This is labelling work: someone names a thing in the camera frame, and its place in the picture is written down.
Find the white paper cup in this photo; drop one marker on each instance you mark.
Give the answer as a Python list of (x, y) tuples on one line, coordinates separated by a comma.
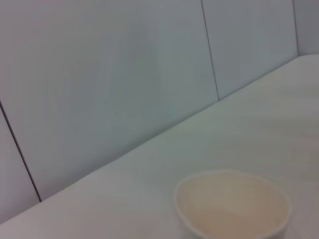
[(231, 206)]

